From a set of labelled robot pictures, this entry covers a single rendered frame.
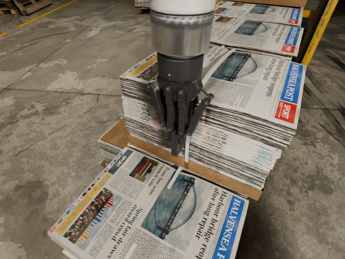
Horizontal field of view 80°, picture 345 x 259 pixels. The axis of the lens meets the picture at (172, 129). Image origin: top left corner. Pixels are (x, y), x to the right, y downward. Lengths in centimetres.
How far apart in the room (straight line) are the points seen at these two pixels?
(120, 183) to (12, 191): 137
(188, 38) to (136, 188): 38
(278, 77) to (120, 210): 47
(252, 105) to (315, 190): 144
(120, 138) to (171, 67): 72
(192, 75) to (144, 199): 32
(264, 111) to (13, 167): 188
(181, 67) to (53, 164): 165
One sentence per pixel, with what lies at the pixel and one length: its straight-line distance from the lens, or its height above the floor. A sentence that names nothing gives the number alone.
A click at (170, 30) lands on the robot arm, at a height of 120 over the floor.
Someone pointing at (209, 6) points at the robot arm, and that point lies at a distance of 30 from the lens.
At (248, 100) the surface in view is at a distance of 42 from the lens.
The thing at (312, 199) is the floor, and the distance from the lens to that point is 174.
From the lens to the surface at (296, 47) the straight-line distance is 70.
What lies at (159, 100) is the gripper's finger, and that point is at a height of 106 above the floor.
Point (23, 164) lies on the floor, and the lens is 200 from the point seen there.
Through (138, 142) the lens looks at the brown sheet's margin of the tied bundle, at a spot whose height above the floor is 86.
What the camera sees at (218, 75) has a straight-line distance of 50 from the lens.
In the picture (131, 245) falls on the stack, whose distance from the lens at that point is 49.
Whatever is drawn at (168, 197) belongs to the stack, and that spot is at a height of 83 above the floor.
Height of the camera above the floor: 129
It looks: 43 degrees down
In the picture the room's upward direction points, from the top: straight up
